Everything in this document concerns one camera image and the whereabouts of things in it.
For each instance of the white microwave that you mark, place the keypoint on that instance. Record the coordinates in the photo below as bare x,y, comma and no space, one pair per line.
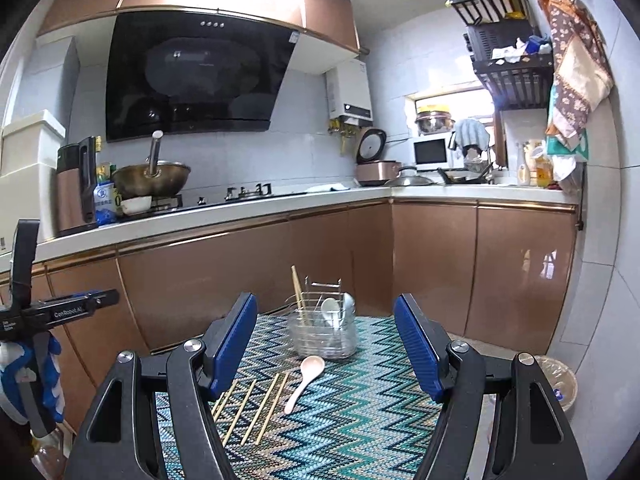
432,152

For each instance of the black dish rack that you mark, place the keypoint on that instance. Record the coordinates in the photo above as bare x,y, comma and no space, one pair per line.
510,82

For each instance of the blue zigzag mat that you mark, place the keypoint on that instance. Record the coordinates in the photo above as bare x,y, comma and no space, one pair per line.
340,420

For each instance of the clear plastic bottle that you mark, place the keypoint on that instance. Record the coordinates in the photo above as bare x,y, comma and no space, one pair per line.
47,455

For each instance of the copper black kettle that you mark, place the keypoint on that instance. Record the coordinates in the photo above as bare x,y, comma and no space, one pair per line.
70,195

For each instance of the grey-blue towel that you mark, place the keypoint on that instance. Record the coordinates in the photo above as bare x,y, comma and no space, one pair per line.
470,132

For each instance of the white bowl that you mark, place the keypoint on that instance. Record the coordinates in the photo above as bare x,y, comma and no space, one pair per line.
136,205

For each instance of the grey metal spoon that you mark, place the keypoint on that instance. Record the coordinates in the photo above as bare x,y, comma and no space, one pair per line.
348,304

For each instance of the brown floral apron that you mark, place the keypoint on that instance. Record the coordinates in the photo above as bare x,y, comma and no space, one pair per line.
575,70

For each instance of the yellow bottle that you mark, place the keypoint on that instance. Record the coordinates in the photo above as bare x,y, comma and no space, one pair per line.
540,170

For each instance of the black gas stove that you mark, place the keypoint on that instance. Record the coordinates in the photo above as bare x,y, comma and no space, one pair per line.
240,197

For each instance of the person's left hand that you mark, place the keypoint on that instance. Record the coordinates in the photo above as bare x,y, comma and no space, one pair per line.
10,380

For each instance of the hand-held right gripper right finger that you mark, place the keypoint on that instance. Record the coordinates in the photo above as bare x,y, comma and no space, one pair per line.
417,350

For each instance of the white plastic bags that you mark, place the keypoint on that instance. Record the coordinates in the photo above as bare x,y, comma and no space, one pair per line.
567,165

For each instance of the white cup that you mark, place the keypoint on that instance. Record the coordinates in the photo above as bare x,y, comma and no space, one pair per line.
329,310

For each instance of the black crate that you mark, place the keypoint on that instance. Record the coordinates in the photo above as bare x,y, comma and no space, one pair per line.
495,35

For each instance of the steel pot lid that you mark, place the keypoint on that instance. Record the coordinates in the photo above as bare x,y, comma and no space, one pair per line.
410,179

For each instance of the white water heater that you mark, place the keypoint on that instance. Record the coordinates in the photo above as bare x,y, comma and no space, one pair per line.
350,90

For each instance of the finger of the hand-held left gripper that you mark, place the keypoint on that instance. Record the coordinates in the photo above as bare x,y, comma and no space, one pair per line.
70,306

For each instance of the clear spray bottle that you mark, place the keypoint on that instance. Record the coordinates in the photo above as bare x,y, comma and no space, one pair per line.
523,172

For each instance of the window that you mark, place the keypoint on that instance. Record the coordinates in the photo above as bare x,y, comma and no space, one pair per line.
465,102

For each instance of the wooden chopstick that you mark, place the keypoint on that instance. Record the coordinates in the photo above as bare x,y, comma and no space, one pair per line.
226,397
272,407
240,410
261,409
300,292
296,285

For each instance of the blue white salt bag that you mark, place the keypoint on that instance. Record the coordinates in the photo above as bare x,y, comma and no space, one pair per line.
105,205

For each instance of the yellow gas valves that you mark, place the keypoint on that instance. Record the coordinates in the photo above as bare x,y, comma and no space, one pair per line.
342,135

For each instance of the copper base cabinets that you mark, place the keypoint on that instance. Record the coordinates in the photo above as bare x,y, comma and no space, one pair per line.
200,270

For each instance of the black range hood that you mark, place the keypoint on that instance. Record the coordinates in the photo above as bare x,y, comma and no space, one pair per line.
200,75

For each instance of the green bottle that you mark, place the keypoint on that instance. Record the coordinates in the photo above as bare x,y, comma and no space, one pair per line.
106,172

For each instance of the beige ceramic spoon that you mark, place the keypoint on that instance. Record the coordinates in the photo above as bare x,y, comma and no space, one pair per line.
311,367

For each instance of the white cloth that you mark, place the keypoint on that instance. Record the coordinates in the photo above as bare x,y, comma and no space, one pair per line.
327,188

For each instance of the white boxed duct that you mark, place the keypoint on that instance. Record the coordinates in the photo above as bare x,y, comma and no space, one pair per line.
35,135

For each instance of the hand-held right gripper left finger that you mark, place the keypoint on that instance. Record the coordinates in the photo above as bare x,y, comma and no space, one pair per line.
235,345

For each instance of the dark frying pan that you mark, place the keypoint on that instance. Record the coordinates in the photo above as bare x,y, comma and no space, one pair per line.
465,176

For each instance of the white kitchen countertop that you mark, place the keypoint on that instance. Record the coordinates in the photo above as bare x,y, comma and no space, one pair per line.
450,194

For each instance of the trash bin with plastic liner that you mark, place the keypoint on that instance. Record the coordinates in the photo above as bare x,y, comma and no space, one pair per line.
557,380

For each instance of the steel pot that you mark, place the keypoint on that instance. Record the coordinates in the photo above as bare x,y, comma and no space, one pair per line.
434,121

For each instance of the glass jar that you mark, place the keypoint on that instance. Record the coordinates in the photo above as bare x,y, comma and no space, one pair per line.
325,342

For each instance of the copper rice cooker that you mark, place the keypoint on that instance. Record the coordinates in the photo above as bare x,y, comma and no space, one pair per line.
375,167

